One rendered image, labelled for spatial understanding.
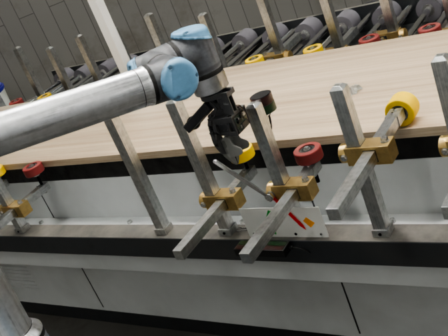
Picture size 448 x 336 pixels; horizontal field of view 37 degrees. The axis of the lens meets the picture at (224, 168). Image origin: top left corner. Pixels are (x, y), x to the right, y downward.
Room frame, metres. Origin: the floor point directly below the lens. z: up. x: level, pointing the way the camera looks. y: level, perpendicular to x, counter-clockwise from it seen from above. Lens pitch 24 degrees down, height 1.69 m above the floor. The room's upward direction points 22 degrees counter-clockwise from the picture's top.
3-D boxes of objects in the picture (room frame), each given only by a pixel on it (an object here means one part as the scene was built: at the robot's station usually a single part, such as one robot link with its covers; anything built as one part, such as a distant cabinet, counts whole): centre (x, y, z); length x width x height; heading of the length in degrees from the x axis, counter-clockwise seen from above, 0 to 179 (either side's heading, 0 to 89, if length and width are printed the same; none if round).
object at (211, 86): (1.61, -0.05, 1.21); 0.10 x 0.09 x 0.05; 140
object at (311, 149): (1.70, -0.23, 0.85); 0.08 x 0.08 x 0.11
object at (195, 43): (1.61, -0.04, 1.30); 0.10 x 0.09 x 0.12; 107
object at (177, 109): (1.80, 0.06, 0.92); 0.04 x 0.04 x 0.48; 50
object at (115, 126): (1.97, 0.26, 0.93); 0.05 x 0.05 x 0.45; 50
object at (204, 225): (1.74, 0.06, 0.82); 0.44 x 0.03 x 0.04; 140
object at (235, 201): (1.79, 0.04, 0.82); 0.14 x 0.06 x 0.05; 50
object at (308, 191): (1.63, -0.15, 0.85); 0.14 x 0.06 x 0.05; 50
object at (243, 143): (1.62, -0.06, 1.03); 0.06 x 0.03 x 0.09; 50
